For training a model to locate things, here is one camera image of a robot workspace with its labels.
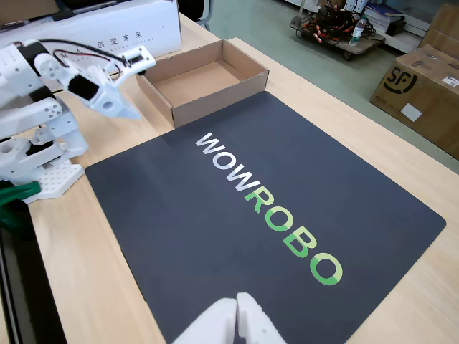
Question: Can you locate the cardboard box SF logo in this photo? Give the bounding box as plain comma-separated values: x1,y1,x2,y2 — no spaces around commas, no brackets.
369,44,459,161

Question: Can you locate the grey platform cart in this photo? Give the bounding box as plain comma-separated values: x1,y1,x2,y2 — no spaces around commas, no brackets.
289,14,387,62

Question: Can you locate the white robot arm with camera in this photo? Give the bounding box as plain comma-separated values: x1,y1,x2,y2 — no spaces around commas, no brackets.
34,37,130,67

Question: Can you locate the black power adapter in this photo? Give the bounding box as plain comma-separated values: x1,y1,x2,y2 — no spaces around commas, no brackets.
385,19,408,37

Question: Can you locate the black red cable pile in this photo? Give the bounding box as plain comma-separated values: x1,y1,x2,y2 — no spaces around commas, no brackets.
301,0,377,46

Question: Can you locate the open cardboard box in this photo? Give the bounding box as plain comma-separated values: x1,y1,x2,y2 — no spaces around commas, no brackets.
136,38,269,129

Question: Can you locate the white perforated base plate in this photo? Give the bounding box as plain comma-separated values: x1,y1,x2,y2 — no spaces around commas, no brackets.
21,161,86,206

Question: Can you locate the white wrist camera plate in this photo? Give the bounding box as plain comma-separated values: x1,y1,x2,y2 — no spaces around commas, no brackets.
91,47,158,87

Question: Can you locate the black chair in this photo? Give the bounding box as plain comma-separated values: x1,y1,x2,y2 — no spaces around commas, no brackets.
179,0,214,32

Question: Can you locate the dark mat WOWROBO print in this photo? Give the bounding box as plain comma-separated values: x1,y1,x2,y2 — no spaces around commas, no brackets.
85,90,448,344

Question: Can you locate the clear water bottle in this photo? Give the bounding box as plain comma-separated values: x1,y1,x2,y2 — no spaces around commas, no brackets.
349,14,369,47

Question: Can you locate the plain cardboard box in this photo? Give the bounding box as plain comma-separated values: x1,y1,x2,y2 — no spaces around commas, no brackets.
417,3,459,62

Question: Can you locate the white box Chinese print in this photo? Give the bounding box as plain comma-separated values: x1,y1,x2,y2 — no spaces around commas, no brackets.
0,0,182,78

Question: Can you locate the black aluminium rail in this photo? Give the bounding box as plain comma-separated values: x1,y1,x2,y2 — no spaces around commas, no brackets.
0,200,69,344

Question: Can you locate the green table clamp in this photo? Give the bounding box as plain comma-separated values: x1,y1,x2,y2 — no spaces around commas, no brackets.
0,180,41,230

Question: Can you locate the stack of books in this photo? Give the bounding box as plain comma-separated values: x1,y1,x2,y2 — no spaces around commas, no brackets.
364,2,406,29

